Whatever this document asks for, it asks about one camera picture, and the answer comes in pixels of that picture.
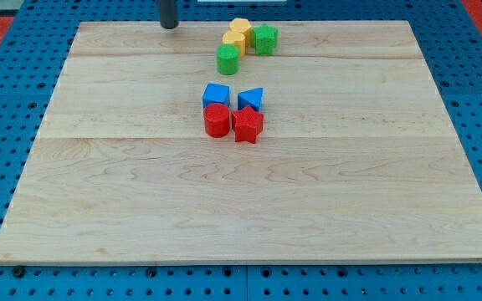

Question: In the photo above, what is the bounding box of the yellow cylinder block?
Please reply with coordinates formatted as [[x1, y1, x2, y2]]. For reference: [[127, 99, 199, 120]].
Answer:
[[222, 31, 246, 57]]

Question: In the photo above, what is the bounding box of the red cylinder block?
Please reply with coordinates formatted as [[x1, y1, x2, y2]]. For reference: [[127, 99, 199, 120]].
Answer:
[[203, 103, 230, 138]]

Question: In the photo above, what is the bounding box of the blue triangle block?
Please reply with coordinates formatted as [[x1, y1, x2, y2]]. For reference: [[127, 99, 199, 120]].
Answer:
[[238, 87, 264, 112]]

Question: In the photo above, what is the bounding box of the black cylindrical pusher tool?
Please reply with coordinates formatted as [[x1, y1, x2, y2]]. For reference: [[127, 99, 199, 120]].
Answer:
[[156, 0, 179, 29]]

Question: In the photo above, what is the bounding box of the green star block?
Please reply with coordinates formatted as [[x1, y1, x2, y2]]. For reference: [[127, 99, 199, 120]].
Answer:
[[251, 23, 278, 55]]

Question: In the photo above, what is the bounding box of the yellow hexagon block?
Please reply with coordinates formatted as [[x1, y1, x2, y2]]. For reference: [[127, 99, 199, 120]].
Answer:
[[229, 18, 252, 47]]

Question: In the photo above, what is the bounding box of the blue cube block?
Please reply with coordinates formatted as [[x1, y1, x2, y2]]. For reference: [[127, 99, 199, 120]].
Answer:
[[202, 83, 230, 109]]

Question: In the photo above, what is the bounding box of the green cylinder block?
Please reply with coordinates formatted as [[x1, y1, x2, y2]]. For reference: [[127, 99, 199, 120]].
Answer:
[[216, 43, 239, 75]]

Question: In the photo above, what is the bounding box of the red star block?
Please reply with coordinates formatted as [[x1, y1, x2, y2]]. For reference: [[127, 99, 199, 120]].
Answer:
[[232, 105, 264, 144]]

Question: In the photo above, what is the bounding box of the light wooden board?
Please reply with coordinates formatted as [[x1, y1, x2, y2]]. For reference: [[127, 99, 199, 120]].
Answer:
[[0, 21, 482, 266]]

